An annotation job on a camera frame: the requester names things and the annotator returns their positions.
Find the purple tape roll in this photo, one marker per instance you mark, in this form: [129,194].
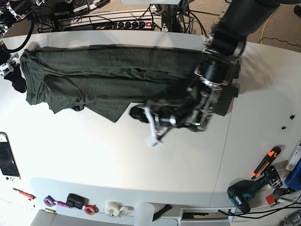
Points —
[49,201]

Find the red screwdriver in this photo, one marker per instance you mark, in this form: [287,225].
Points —
[27,195]

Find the black power strip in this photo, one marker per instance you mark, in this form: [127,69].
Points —
[128,25]

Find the white tape roll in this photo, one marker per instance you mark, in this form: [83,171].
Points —
[112,208]

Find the black action camera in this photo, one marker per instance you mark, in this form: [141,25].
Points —
[75,201]

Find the purple marker pen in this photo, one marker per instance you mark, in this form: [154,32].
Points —
[62,204]

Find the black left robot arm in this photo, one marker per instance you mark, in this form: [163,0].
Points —
[213,75]

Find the brass bullet-shaped piece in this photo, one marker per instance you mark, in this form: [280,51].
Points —
[50,210]

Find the orange black utility knife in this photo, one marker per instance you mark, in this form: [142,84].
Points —
[267,160]

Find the red tape roll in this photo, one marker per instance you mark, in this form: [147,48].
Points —
[90,209]

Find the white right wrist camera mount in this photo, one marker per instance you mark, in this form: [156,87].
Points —
[8,63]

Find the translucent plastic cup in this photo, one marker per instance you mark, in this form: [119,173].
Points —
[143,214]

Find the dark green t-shirt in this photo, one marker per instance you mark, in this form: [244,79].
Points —
[106,80]

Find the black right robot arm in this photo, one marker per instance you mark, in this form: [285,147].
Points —
[11,13]

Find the blue box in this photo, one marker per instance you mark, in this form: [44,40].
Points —
[293,179]

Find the teal black power drill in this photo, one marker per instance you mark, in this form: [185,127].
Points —
[243,191]

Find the white handheld game console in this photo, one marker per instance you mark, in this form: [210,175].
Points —
[8,165]

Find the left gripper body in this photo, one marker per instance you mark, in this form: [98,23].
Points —
[166,117]

